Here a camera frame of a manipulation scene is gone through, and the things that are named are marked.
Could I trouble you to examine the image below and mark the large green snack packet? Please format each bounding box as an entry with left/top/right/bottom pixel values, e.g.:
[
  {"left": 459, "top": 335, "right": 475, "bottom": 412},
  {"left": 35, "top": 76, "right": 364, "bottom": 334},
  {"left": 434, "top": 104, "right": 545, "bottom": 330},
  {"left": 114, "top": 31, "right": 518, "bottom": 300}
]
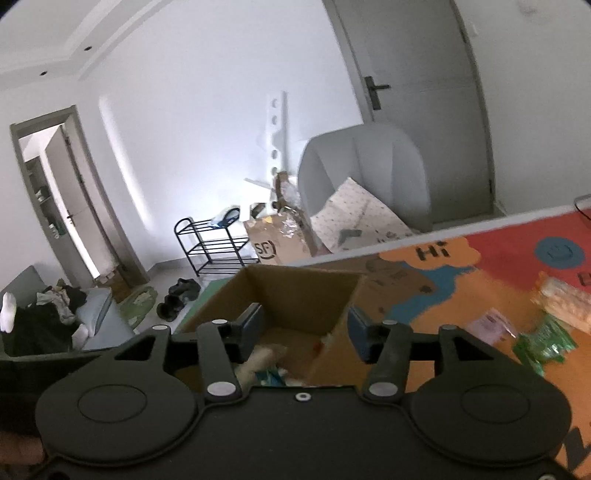
[{"left": 512, "top": 314, "right": 579, "bottom": 377}]

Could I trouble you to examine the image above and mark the long white snack packet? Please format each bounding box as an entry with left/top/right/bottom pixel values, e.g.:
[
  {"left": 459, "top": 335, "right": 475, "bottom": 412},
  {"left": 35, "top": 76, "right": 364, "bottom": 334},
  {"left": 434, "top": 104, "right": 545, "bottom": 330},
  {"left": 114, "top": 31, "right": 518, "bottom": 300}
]
[{"left": 233, "top": 344, "right": 289, "bottom": 393}]

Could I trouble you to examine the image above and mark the white perforated board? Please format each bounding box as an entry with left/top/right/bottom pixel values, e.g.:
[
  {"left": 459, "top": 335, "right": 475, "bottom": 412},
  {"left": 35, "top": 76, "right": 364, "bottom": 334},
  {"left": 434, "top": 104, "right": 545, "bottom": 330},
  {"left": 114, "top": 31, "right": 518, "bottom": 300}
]
[{"left": 263, "top": 91, "right": 291, "bottom": 204}]

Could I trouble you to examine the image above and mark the black shoe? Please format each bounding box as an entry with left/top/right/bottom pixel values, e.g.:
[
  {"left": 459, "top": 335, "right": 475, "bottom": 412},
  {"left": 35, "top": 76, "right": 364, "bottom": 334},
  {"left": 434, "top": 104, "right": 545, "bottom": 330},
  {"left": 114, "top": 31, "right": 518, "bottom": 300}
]
[
  {"left": 156, "top": 295, "right": 186, "bottom": 322},
  {"left": 168, "top": 278, "right": 202, "bottom": 302}
]

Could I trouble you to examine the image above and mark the green oval rug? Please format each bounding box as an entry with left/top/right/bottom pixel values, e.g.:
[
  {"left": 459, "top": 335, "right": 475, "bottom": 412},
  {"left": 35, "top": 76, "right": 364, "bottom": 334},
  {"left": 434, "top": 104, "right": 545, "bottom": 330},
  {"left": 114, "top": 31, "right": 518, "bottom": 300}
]
[{"left": 117, "top": 285, "right": 158, "bottom": 329}]

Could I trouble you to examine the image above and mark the small brown box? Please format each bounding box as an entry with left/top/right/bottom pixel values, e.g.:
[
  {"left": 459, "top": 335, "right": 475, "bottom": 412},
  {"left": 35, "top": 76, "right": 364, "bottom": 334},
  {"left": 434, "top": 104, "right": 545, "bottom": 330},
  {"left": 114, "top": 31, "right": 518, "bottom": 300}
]
[{"left": 95, "top": 265, "right": 127, "bottom": 301}]

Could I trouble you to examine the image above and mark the blue snack packet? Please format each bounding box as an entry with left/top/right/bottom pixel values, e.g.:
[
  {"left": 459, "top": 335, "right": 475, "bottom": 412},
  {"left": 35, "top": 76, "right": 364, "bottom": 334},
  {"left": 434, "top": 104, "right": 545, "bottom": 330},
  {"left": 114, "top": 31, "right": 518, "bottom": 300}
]
[{"left": 259, "top": 367, "right": 296, "bottom": 387}]

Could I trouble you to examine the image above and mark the grey open side door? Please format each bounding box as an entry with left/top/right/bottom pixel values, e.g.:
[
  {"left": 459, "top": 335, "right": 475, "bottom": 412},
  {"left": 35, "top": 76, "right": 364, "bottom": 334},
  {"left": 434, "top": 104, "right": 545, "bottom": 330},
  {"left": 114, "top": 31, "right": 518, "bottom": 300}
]
[{"left": 10, "top": 105, "right": 151, "bottom": 289}]

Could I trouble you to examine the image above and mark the grey sofa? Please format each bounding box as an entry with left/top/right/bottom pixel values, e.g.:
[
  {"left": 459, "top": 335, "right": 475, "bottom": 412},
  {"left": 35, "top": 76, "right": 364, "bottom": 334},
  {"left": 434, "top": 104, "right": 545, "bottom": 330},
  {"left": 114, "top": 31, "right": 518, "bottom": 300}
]
[{"left": 0, "top": 264, "right": 134, "bottom": 358}]

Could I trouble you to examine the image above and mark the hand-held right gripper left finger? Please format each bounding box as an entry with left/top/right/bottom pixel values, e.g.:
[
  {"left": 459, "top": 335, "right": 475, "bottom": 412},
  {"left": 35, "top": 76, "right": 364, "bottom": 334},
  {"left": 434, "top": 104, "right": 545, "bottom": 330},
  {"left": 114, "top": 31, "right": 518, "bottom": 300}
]
[{"left": 113, "top": 302, "right": 266, "bottom": 402}]

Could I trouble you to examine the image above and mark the white shelf unit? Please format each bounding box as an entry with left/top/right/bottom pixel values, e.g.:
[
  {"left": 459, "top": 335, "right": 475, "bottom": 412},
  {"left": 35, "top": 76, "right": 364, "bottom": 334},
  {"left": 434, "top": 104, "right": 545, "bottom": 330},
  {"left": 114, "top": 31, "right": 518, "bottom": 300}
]
[{"left": 23, "top": 157, "right": 65, "bottom": 241}]

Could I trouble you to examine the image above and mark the crumpled clear plastic wrap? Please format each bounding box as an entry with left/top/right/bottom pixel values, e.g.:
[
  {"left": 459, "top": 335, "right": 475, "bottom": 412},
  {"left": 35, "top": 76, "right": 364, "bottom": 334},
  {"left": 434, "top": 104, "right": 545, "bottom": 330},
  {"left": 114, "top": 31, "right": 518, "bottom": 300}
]
[{"left": 272, "top": 178, "right": 308, "bottom": 241}]

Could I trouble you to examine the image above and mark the printed brown shipping box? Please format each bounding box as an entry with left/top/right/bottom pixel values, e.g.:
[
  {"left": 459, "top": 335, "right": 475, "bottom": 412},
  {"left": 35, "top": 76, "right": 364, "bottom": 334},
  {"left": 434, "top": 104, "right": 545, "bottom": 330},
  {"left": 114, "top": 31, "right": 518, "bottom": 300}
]
[{"left": 243, "top": 210, "right": 312, "bottom": 266}]

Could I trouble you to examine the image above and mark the black door handle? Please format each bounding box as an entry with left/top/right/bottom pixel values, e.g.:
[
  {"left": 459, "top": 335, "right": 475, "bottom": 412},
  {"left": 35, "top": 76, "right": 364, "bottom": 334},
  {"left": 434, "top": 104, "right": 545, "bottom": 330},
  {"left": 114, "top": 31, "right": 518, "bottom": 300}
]
[{"left": 364, "top": 75, "right": 391, "bottom": 110}]

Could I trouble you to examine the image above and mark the black metal shoe rack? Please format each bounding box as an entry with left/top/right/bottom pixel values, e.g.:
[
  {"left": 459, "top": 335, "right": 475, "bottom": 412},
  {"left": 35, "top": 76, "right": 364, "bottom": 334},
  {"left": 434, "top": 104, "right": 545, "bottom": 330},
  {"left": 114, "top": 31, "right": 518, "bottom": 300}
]
[{"left": 174, "top": 217, "right": 250, "bottom": 277}]

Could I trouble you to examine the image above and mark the grey room door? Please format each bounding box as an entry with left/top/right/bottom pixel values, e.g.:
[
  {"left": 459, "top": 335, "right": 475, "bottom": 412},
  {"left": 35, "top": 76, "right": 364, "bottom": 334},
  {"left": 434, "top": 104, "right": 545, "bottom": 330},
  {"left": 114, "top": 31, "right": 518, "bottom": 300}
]
[{"left": 323, "top": 0, "right": 497, "bottom": 222}]

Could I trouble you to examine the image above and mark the person's left hand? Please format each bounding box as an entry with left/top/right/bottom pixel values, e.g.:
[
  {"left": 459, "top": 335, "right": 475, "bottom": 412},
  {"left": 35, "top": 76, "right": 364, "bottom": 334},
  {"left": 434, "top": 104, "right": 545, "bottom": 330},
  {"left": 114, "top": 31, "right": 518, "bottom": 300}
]
[{"left": 0, "top": 436, "right": 47, "bottom": 467}]

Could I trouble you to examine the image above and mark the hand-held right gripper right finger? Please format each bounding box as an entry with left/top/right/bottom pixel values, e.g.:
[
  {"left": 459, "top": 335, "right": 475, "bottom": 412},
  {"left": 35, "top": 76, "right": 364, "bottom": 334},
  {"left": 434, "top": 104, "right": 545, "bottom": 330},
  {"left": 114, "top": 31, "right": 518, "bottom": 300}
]
[{"left": 347, "top": 307, "right": 527, "bottom": 400}]

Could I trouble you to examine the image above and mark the clear biscuit packet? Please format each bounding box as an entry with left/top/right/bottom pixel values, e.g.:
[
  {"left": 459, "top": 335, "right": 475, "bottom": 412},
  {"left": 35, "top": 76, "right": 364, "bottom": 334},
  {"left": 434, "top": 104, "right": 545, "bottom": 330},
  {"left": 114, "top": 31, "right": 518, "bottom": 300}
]
[{"left": 531, "top": 272, "right": 591, "bottom": 330}]

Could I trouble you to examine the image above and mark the dark clothes pile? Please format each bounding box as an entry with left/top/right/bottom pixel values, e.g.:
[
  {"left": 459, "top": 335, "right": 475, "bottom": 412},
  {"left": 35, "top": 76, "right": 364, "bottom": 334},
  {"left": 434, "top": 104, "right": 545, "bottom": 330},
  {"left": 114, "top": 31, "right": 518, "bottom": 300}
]
[{"left": 0, "top": 284, "right": 88, "bottom": 356}]

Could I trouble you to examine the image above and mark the dotted cream pillow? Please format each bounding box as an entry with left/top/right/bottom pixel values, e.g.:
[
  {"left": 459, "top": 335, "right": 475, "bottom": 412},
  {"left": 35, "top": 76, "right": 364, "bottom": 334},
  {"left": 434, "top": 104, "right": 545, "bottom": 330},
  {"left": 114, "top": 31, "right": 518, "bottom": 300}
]
[{"left": 310, "top": 176, "right": 416, "bottom": 254}]

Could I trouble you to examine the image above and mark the colourful cartoon table mat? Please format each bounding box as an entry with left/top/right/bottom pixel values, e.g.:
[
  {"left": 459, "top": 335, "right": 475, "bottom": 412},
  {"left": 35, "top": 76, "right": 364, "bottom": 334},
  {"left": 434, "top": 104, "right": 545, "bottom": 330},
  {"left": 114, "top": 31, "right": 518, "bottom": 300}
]
[{"left": 178, "top": 208, "right": 591, "bottom": 480}]

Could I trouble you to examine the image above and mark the grey upholstered chair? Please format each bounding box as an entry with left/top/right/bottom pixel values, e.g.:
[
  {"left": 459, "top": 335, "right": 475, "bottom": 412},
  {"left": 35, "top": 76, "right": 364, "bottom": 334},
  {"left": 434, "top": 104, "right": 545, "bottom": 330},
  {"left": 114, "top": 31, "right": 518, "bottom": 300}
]
[{"left": 297, "top": 124, "right": 435, "bottom": 234}]

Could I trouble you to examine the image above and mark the brown cardboard box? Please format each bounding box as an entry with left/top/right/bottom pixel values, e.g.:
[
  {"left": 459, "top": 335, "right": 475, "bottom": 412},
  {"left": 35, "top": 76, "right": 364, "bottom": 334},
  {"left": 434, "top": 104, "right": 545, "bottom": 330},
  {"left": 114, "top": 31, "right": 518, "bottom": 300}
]
[{"left": 178, "top": 264, "right": 368, "bottom": 393}]

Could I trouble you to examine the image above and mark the purple snack packet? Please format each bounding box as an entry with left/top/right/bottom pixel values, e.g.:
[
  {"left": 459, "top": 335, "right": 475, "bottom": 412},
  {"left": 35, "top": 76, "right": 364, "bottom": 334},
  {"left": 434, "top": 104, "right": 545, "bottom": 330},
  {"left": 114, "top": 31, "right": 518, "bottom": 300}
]
[{"left": 466, "top": 308, "right": 518, "bottom": 346}]

